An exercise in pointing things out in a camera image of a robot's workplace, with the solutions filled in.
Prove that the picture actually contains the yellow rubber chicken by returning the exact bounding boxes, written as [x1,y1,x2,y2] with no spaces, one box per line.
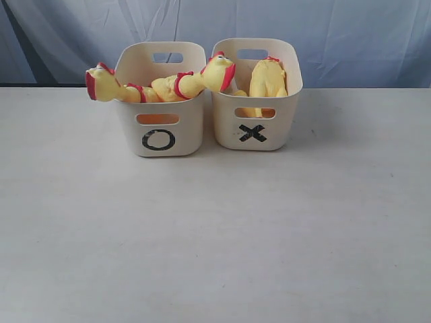
[151,51,236,102]
[85,62,161,103]

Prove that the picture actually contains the broken chicken head with tube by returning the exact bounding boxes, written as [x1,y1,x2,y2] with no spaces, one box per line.
[232,89,248,97]

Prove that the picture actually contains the yellow rubber chicken front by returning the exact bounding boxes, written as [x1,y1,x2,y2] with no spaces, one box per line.
[85,62,161,103]

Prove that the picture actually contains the blue-grey backdrop curtain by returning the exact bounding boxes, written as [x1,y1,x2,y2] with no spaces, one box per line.
[1,1,430,87]

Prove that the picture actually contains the cream bin marked X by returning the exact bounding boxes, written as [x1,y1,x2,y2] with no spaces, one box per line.
[212,38,303,151]

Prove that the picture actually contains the cream bin marked O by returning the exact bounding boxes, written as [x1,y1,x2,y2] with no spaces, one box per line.
[110,42,207,157]

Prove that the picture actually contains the headless yellow rubber chicken body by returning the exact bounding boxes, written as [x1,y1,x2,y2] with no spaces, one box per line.
[247,56,288,98]

